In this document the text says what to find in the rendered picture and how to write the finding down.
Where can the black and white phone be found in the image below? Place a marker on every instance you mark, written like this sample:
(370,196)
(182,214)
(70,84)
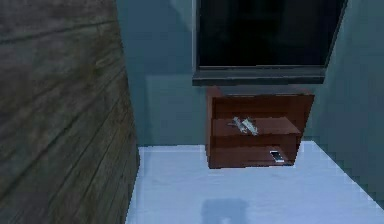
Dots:
(277,156)

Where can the large brown wooden cupboard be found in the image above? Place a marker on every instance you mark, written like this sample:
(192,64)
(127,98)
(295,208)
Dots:
(56,116)

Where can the black television set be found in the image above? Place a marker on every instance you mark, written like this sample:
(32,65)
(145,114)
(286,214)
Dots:
(263,33)

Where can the red-brown wooden shelf stand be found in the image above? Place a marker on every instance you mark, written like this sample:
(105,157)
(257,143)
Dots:
(226,130)

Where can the silver keys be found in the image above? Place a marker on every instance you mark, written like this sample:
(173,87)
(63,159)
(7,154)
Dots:
(246,125)

